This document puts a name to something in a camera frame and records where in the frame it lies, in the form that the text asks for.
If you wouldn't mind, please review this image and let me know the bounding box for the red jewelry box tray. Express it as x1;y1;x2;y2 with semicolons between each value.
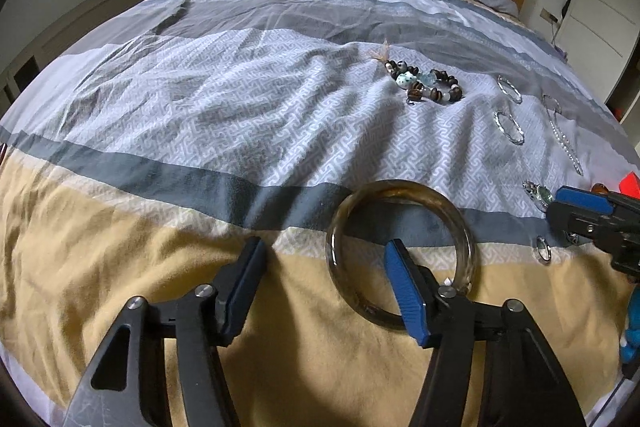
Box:
618;172;640;199

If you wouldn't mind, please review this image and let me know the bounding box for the green stone pendant charm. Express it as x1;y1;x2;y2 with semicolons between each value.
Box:
523;181;554;212

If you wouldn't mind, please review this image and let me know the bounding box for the silver ring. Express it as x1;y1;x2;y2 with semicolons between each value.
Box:
534;235;554;265

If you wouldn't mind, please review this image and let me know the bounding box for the silver chain necklace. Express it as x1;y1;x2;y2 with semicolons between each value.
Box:
541;93;586;177

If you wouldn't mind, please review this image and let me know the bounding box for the twisted silver hoop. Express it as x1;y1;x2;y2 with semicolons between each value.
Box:
494;110;525;145
496;75;523;104

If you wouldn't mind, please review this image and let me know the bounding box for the dark beaded bracelet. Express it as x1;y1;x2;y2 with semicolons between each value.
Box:
369;38;464;105

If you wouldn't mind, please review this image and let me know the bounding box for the dark olive bangle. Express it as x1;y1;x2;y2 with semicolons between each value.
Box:
326;180;478;335

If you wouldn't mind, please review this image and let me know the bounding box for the amber orange bangle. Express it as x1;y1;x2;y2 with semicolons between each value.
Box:
590;183;610;195

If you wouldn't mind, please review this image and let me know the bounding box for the right blue white gloved hand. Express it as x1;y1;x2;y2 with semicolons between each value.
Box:
620;286;640;364

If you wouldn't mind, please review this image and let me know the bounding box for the white wardrobe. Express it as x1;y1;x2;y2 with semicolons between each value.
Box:
558;0;639;121

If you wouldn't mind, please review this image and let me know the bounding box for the striped duvet cover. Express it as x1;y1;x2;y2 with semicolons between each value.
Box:
1;0;639;426

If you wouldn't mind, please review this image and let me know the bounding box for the wall socket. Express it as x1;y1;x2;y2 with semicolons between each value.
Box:
540;9;560;25

